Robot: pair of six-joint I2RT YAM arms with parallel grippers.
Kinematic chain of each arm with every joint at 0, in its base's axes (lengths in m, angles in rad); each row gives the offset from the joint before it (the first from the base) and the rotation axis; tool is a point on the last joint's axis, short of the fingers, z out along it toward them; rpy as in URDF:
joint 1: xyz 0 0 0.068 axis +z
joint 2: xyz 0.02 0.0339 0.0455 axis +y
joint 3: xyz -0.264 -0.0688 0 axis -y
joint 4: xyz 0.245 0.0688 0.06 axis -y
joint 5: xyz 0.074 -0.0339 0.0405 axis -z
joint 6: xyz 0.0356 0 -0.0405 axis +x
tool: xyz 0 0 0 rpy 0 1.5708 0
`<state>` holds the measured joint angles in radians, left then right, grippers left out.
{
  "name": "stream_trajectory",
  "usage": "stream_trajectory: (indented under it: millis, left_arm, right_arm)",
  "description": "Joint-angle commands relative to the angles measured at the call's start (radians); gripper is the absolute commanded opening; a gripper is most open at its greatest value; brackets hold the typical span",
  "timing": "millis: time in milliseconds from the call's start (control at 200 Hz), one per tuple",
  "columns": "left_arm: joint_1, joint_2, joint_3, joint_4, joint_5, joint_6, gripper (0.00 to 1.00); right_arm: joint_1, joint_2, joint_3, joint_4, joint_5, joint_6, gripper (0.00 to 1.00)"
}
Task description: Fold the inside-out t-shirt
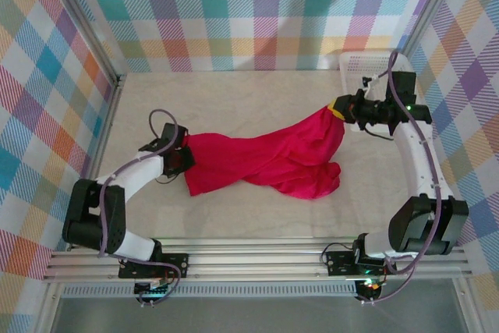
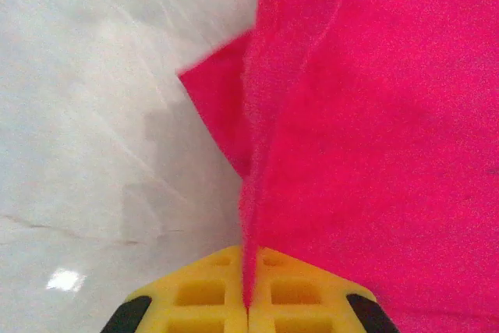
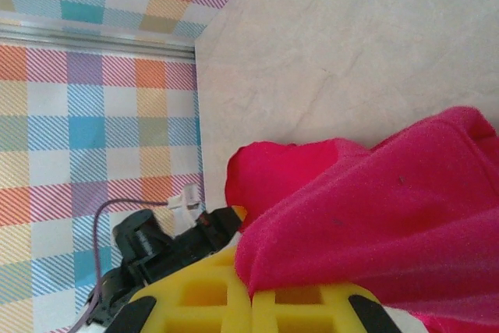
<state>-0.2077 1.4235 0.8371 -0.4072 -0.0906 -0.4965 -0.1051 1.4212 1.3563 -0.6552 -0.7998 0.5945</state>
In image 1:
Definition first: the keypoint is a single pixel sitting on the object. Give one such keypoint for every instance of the red t-shirt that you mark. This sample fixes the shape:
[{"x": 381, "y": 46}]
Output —
[{"x": 273, "y": 153}]

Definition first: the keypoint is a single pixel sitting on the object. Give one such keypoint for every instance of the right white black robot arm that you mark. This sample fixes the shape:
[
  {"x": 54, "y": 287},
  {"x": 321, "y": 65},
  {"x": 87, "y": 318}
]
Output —
[{"x": 417, "y": 161}]

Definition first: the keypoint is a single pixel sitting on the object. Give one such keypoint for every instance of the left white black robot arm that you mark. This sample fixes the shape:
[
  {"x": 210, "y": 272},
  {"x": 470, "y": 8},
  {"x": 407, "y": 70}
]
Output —
[{"x": 93, "y": 220}]

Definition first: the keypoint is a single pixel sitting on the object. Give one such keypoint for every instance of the white plastic basket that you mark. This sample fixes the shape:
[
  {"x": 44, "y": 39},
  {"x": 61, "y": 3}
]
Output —
[{"x": 362, "y": 64}]

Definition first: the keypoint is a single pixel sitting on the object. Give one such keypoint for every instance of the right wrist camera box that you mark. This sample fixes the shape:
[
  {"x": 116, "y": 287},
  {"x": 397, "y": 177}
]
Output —
[{"x": 372, "y": 81}]

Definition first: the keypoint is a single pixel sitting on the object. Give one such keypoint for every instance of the aluminium side rail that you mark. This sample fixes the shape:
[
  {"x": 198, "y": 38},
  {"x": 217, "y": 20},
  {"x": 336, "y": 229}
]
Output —
[{"x": 104, "y": 134}]

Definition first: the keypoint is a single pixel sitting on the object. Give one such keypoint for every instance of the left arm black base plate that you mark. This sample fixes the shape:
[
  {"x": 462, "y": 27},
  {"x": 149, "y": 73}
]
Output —
[{"x": 177, "y": 263}]

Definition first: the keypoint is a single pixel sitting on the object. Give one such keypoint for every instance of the aluminium mounting rail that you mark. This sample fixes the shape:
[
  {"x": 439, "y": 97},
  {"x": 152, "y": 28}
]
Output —
[{"x": 253, "y": 261}]

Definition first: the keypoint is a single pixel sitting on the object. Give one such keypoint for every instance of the aluminium upright post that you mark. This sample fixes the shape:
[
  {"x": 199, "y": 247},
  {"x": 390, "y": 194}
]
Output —
[
  {"x": 93, "y": 29},
  {"x": 430, "y": 5}
]

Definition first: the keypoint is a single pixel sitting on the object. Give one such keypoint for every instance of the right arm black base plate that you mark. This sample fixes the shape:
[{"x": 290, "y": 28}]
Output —
[{"x": 337, "y": 263}]

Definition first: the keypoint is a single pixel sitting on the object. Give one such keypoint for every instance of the aluminium frame leg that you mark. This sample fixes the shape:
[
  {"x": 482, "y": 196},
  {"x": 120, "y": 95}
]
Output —
[
  {"x": 469, "y": 309},
  {"x": 48, "y": 309}
]

